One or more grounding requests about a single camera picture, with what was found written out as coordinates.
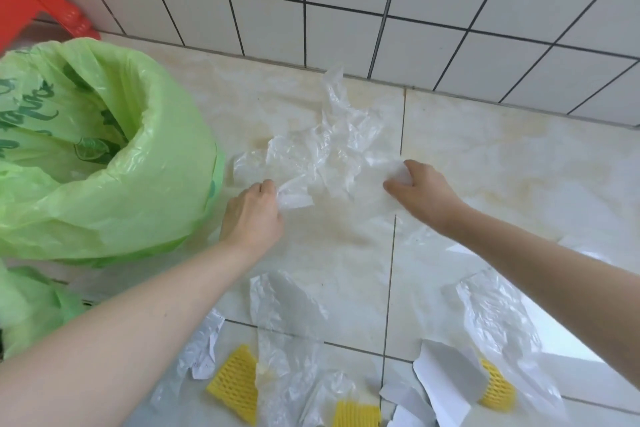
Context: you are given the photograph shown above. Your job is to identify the person's right hand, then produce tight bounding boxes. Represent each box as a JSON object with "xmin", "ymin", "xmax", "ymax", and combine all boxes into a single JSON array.
[{"xmin": 383, "ymin": 159, "xmax": 471, "ymax": 238}]

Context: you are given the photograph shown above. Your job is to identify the person's left hand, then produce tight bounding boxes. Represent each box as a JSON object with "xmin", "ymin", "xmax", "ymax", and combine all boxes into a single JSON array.
[{"xmin": 219, "ymin": 179, "xmax": 286, "ymax": 255}]

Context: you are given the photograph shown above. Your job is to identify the clear plastic film scraps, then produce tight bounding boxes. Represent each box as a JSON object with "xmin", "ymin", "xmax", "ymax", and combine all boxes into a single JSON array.
[{"xmin": 149, "ymin": 66, "xmax": 616, "ymax": 427}]

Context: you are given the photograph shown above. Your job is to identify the yellow foam net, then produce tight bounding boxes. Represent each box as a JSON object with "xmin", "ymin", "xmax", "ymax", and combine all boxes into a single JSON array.
[
  {"xmin": 206, "ymin": 345, "xmax": 259, "ymax": 425},
  {"xmin": 477, "ymin": 359, "xmax": 517, "ymax": 412},
  {"xmin": 332, "ymin": 400, "xmax": 382, "ymax": 427}
]

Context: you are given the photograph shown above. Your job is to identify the white paper scraps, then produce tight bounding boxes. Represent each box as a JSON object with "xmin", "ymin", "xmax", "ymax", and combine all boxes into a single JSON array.
[{"xmin": 177, "ymin": 309, "xmax": 489, "ymax": 427}]

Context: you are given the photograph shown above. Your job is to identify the person's left forearm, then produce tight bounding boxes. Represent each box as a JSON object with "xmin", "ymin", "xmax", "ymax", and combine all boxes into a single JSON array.
[{"xmin": 0, "ymin": 236, "xmax": 261, "ymax": 427}]

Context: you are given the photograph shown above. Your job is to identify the person's right forearm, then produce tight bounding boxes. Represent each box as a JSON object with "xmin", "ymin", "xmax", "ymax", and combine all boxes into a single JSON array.
[{"xmin": 439, "ymin": 206, "xmax": 640, "ymax": 372}]

